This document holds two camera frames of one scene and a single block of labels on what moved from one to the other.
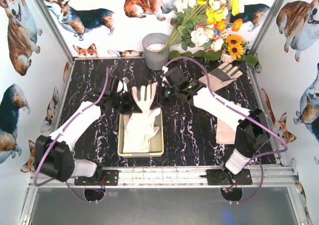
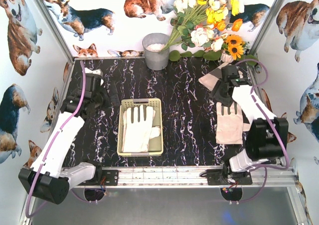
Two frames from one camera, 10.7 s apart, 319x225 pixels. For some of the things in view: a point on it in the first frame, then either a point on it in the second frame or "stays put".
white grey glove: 221,76 stays put
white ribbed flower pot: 226,57 stays put
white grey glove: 146,100 -> 136,136
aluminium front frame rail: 183,176 stays put
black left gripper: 126,101 -> 109,95
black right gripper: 161,95 -> 223,93
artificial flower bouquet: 203,16 stays put
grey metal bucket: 152,44 stays put
